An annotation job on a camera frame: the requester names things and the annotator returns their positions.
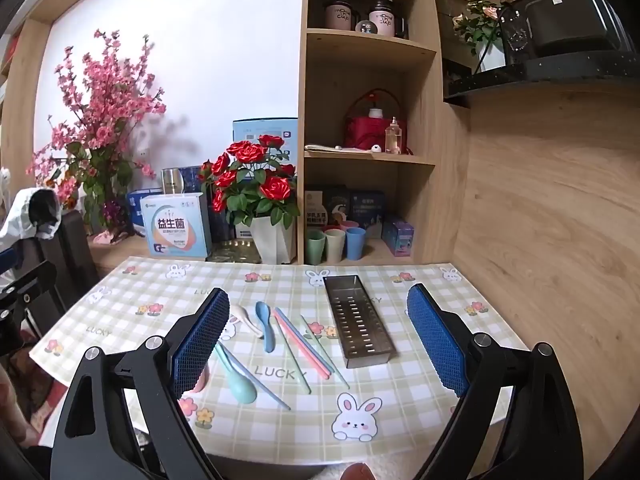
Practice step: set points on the pink spoon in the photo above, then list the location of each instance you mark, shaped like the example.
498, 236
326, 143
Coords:
201, 382

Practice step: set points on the green cup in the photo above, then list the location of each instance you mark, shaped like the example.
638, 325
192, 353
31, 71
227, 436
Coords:
315, 247

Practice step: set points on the large white blue carton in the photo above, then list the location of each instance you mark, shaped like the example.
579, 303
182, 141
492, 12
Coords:
250, 130

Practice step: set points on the white orange box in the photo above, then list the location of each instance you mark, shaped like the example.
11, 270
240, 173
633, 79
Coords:
314, 207

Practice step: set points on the red roses in white pot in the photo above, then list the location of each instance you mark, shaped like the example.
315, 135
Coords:
272, 240

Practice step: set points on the green spoon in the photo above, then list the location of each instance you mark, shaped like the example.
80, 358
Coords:
242, 387

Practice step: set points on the blue white box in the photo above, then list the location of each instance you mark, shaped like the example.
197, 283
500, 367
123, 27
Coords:
136, 210

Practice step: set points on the blue spoon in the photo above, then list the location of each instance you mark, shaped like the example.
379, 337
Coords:
263, 315

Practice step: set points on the white black cloth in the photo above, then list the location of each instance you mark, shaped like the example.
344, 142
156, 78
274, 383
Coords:
20, 215

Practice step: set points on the pink blossom flower arrangement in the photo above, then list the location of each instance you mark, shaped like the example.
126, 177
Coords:
100, 125

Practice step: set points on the red basket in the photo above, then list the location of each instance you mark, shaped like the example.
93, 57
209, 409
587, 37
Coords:
362, 132

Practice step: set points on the steel tumbler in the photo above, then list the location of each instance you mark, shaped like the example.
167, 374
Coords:
171, 181

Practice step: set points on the white folded cloth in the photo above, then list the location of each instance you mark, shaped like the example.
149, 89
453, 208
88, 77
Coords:
330, 148

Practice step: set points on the small snow globe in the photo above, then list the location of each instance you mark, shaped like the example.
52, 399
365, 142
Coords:
363, 26

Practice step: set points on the white spoon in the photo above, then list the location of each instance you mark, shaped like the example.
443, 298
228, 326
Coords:
247, 320

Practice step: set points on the pink roses in white vase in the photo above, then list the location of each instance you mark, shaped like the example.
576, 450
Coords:
482, 25

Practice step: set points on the perforated steel utensil tray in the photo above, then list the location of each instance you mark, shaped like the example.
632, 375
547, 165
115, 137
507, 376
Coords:
357, 320

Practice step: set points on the blue picture box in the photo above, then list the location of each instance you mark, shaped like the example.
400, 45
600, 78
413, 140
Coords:
367, 205

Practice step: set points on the black counter shelf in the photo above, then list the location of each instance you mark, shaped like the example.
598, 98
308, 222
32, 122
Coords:
550, 72

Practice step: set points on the white pastel printed box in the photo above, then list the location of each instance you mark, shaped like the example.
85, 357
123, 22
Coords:
175, 225

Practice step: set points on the dark navy moon box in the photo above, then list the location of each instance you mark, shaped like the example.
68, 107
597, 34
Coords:
336, 200

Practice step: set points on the small purple box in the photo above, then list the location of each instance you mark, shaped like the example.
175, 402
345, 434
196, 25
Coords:
397, 237

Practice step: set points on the green chopstick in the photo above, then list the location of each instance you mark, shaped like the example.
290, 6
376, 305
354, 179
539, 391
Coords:
325, 352
295, 360

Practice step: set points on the cream cup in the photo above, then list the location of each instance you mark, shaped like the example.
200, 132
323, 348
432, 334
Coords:
335, 245

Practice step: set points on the checkered rabbit print tablecloth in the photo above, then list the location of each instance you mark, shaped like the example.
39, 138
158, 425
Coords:
400, 410

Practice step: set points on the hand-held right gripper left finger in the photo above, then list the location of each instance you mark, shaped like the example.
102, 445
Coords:
200, 340

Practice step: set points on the black kitchen appliance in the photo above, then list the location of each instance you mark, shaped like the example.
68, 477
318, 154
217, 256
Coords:
565, 20

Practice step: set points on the blue chopstick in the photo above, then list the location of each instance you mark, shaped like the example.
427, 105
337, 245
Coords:
290, 322
272, 395

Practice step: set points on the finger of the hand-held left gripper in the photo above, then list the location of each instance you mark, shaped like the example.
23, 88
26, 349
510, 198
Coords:
35, 280
10, 259

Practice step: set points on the clear glass bottle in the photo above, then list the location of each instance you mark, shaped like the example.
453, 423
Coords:
393, 140

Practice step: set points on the pink cup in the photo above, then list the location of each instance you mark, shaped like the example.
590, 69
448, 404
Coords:
350, 224

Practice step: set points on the wooden shelf unit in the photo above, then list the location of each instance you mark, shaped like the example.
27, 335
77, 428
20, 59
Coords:
425, 200

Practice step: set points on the gold metal tray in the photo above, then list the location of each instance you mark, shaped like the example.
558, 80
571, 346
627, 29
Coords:
235, 252

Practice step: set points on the blue cup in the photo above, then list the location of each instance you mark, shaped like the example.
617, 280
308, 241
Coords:
355, 244

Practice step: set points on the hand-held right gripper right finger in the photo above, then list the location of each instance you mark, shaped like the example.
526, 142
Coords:
435, 335

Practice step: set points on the dark chair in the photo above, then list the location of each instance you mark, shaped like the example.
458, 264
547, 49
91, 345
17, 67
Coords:
70, 260

